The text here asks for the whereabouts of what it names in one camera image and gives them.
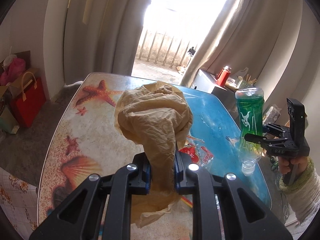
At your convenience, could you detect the green dish soap bottle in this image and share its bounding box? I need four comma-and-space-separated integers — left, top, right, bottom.
235, 87, 264, 177

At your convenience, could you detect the pink plastic bag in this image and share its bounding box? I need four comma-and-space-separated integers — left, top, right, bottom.
1, 54, 26, 86

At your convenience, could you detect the right hand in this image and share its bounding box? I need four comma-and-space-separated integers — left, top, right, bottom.
278, 156, 308, 176

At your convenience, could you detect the red thermos bottle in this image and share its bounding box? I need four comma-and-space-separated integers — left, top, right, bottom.
216, 66, 231, 87

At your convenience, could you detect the clear red printed plastic wrapper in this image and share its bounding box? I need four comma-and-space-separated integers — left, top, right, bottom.
180, 135, 214, 170

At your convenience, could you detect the folding table with beach print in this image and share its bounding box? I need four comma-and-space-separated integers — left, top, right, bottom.
37, 73, 272, 223

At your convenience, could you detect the green utensil basket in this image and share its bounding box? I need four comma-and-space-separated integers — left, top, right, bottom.
235, 67, 257, 90

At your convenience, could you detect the brown paper bag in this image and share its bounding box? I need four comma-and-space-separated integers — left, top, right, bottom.
114, 81, 193, 228

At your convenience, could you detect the red gift bag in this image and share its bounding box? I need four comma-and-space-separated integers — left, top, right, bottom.
10, 71, 46, 128

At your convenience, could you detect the beige curtain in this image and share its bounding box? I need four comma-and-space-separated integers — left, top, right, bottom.
182, 0, 319, 125

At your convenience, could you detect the grey metal cabinet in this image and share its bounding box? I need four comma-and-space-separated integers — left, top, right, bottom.
191, 70, 238, 113

